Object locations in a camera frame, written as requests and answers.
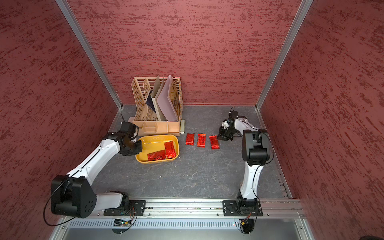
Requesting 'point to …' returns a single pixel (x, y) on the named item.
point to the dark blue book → (150, 102)
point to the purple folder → (166, 112)
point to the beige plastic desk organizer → (148, 122)
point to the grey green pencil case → (182, 126)
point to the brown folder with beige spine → (157, 89)
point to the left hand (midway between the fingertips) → (138, 153)
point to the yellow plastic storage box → (151, 143)
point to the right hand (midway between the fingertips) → (218, 139)
